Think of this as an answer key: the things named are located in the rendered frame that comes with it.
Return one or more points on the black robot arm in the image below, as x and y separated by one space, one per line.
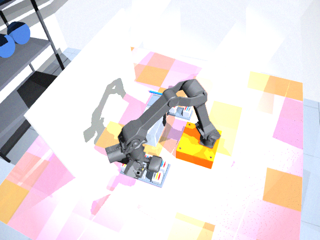
133 134

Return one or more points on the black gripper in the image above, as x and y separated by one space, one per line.
153 163

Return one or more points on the white flat panel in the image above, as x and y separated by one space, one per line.
72 113

